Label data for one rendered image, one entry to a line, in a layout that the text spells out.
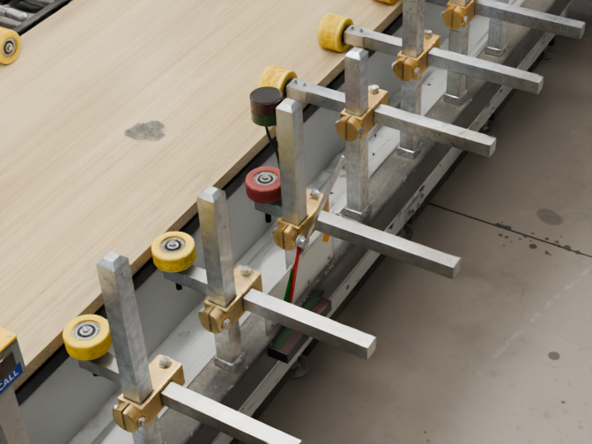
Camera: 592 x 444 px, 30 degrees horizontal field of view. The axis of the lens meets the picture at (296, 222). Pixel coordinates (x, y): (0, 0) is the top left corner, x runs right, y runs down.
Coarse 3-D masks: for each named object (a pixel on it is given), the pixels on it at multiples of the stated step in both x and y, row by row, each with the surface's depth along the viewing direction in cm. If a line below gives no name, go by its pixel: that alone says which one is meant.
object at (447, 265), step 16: (256, 208) 222; (272, 208) 219; (320, 224) 215; (336, 224) 213; (352, 224) 213; (352, 240) 213; (368, 240) 210; (384, 240) 209; (400, 240) 209; (400, 256) 208; (416, 256) 206; (432, 256) 205; (448, 256) 205; (448, 272) 204
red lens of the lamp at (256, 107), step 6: (282, 96) 198; (252, 102) 197; (276, 102) 197; (252, 108) 198; (258, 108) 197; (264, 108) 197; (270, 108) 197; (258, 114) 198; (264, 114) 197; (270, 114) 198
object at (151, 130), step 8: (152, 120) 233; (136, 128) 232; (144, 128) 231; (152, 128) 230; (160, 128) 233; (128, 136) 231; (136, 136) 230; (144, 136) 230; (152, 136) 230; (160, 136) 230
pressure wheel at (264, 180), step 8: (256, 168) 220; (264, 168) 220; (272, 168) 220; (248, 176) 218; (256, 176) 218; (264, 176) 217; (272, 176) 218; (248, 184) 216; (256, 184) 216; (264, 184) 216; (272, 184) 216; (248, 192) 217; (256, 192) 215; (264, 192) 215; (272, 192) 215; (280, 192) 217; (256, 200) 217; (264, 200) 216; (272, 200) 216
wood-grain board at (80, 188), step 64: (128, 0) 277; (192, 0) 275; (256, 0) 274; (320, 0) 273; (0, 64) 256; (64, 64) 255; (128, 64) 253; (192, 64) 252; (256, 64) 251; (320, 64) 250; (0, 128) 236; (64, 128) 235; (128, 128) 234; (192, 128) 233; (256, 128) 232; (0, 192) 219; (64, 192) 218; (128, 192) 217; (192, 192) 216; (0, 256) 204; (64, 256) 203; (128, 256) 202; (0, 320) 191; (64, 320) 190
